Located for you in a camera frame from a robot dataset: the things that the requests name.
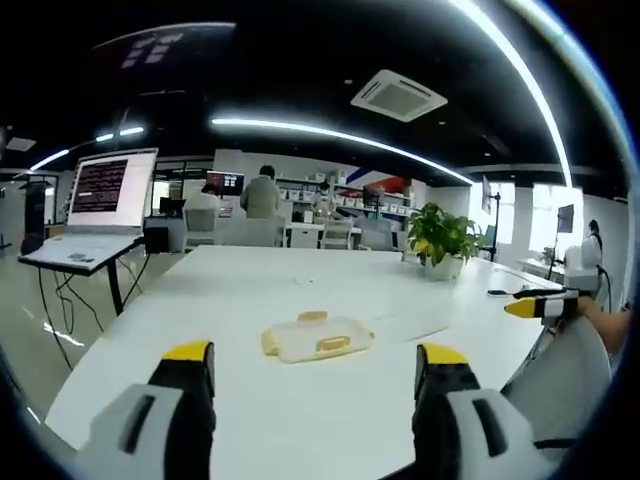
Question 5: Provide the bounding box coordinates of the green potted plant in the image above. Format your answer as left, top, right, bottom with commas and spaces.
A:
405, 201, 490, 282

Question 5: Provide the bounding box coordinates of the long ceiling light strip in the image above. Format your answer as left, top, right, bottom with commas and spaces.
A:
448, 0, 574, 189
211, 117, 475, 184

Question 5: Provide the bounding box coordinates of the white open laptop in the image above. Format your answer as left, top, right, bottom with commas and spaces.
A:
18, 147, 160, 274

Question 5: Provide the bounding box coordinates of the white storage shelf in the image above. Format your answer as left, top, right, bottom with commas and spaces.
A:
275, 169, 416, 224

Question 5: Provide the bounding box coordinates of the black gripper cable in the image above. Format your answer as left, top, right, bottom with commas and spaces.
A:
596, 263, 615, 312

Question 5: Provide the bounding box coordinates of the black tripod stand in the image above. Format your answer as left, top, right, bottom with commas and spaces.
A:
481, 174, 505, 262

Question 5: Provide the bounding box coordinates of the small black monitor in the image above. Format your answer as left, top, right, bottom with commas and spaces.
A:
556, 203, 576, 234

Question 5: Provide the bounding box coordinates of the black floor stand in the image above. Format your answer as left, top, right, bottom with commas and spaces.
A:
19, 174, 52, 255

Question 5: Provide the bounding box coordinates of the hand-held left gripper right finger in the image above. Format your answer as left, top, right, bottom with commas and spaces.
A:
412, 342, 556, 480

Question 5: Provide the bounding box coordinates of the dark desktop monitor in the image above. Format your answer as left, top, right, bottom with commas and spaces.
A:
205, 170, 246, 198

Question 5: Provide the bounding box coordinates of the clear box with yellow buckle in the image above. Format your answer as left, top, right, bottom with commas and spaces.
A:
261, 309, 376, 365

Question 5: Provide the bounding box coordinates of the white ceiling air conditioner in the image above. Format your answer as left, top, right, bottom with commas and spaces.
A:
350, 69, 448, 123

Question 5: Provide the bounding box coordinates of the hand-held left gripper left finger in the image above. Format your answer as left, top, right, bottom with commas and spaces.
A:
74, 340, 217, 480

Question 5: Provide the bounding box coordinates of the black floor cable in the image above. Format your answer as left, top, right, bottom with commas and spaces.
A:
38, 252, 151, 372

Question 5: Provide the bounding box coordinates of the short ceiling light strip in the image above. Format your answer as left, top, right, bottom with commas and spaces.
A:
94, 125, 146, 143
30, 147, 70, 172

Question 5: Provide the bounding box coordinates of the black-legged laptop stand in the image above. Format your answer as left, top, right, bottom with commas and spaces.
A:
18, 237, 147, 318

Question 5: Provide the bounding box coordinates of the white office chair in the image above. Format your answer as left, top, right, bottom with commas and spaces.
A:
183, 206, 217, 247
321, 221, 352, 251
218, 216, 287, 248
358, 219, 397, 252

